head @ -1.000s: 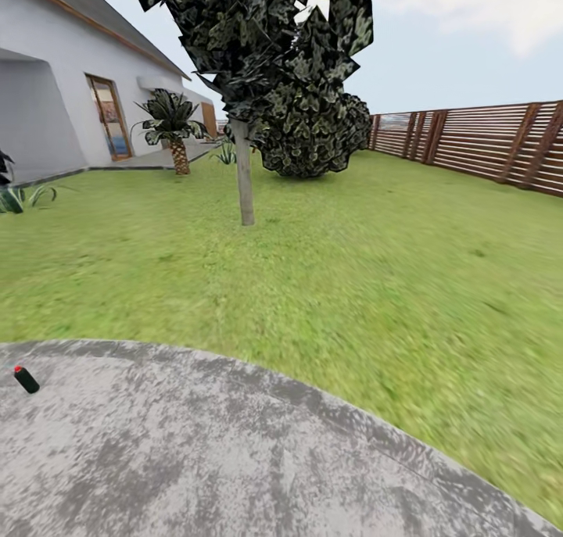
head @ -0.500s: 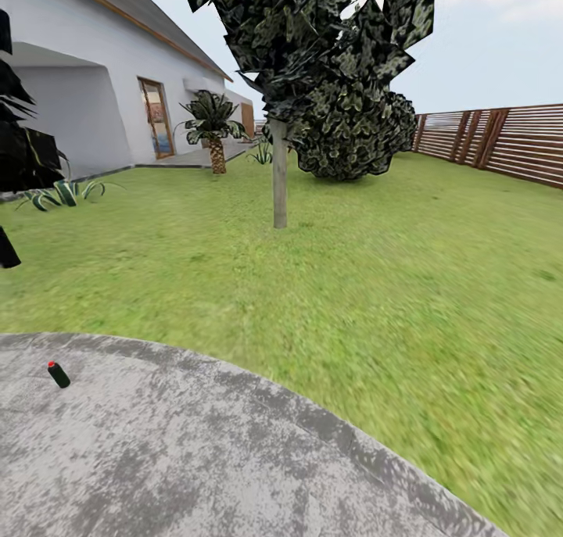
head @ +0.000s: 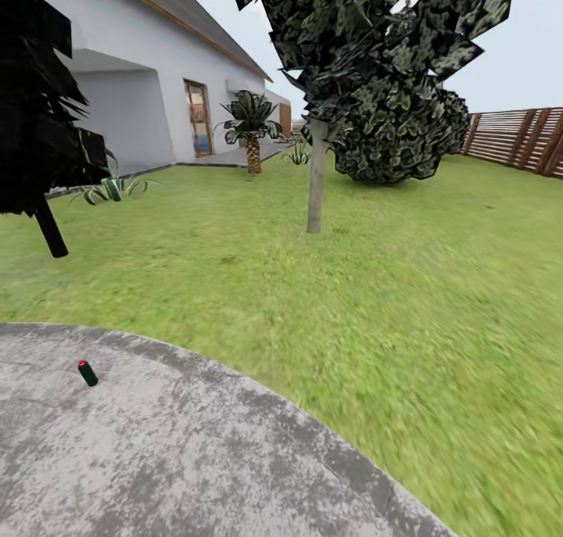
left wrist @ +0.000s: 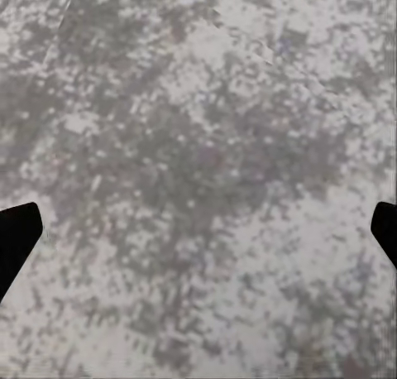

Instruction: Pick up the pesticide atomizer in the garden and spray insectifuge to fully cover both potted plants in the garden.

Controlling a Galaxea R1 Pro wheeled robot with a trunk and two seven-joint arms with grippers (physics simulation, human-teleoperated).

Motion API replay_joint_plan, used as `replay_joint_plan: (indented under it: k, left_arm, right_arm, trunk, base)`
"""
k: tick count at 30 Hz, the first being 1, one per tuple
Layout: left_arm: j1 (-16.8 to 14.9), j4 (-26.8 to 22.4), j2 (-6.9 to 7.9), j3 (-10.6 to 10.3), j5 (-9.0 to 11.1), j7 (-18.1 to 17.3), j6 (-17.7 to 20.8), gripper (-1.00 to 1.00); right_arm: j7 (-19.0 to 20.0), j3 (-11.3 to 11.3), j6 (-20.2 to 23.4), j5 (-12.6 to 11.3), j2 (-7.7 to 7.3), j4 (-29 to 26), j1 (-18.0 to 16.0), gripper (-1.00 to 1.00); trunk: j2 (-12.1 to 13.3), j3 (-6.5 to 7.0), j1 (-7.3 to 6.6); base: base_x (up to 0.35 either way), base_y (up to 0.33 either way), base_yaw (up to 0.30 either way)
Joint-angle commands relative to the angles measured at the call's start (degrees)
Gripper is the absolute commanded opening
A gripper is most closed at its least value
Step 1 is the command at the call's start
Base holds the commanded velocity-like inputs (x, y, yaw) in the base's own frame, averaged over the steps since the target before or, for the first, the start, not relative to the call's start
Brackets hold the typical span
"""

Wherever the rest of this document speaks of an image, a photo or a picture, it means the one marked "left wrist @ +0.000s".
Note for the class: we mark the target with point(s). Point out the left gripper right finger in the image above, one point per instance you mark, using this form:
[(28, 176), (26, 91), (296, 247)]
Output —
[(384, 228)]

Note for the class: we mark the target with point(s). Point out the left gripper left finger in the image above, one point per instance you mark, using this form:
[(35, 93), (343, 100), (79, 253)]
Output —
[(20, 230)]

